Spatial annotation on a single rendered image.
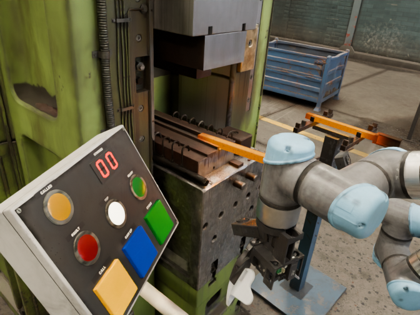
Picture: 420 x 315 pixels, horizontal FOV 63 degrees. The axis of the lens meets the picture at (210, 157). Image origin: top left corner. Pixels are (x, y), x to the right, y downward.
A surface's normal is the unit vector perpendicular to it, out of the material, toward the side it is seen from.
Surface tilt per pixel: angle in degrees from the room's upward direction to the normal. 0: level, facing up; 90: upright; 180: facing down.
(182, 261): 42
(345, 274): 0
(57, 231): 60
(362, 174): 17
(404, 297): 91
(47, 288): 90
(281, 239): 90
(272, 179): 90
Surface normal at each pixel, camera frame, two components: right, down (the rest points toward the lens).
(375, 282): 0.07, -0.88
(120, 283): 0.87, -0.29
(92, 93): 0.77, 0.34
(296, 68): -0.60, 0.33
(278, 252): -0.85, 0.20
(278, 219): -0.21, 0.45
